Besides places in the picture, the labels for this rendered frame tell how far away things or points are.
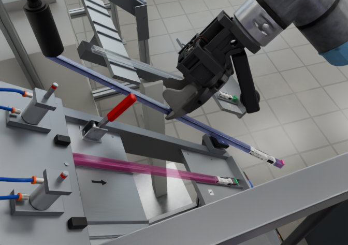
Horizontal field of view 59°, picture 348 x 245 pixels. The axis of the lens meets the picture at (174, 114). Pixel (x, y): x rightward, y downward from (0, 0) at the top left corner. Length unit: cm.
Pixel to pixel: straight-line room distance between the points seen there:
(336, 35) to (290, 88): 161
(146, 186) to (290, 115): 95
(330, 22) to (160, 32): 197
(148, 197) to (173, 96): 108
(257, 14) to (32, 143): 36
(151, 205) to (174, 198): 12
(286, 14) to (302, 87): 168
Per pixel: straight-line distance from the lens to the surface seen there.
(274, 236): 81
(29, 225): 34
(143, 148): 67
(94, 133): 54
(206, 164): 77
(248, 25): 50
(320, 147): 191
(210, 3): 275
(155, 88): 93
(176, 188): 161
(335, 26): 54
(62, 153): 41
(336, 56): 57
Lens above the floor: 147
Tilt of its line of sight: 52 degrees down
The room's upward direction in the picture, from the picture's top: straight up
